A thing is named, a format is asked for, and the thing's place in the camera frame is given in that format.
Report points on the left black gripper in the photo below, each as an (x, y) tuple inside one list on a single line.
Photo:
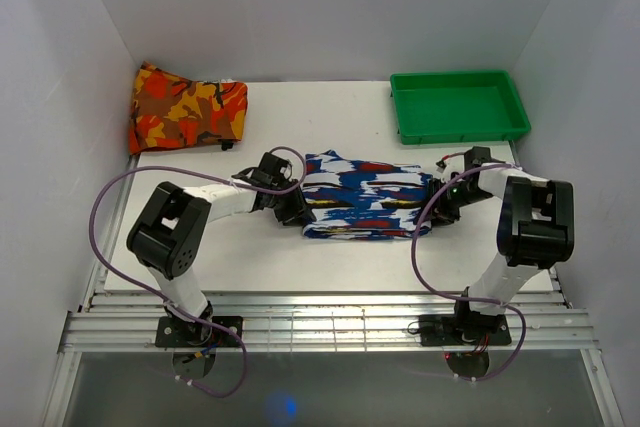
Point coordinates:
[(298, 209)]

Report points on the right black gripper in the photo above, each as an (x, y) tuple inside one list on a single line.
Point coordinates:
[(444, 215)]

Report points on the blue white patterned trousers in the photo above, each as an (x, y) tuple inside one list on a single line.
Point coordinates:
[(363, 200)]

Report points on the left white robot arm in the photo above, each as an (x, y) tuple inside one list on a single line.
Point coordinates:
[(167, 234)]

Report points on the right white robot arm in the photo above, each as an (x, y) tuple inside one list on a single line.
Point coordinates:
[(535, 232)]

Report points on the orange camouflage folded trousers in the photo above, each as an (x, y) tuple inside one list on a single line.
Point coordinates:
[(171, 112)]

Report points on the green plastic tray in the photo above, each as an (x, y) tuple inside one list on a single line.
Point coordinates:
[(458, 107)]

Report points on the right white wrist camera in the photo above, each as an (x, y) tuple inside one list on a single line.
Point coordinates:
[(442, 164)]

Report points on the aluminium rail frame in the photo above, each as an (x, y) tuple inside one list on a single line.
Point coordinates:
[(123, 320)]

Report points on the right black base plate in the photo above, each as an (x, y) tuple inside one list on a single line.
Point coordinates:
[(450, 330)]

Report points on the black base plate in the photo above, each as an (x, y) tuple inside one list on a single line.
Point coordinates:
[(176, 333), (450, 330)]

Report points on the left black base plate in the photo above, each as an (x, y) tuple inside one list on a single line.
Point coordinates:
[(176, 333)]

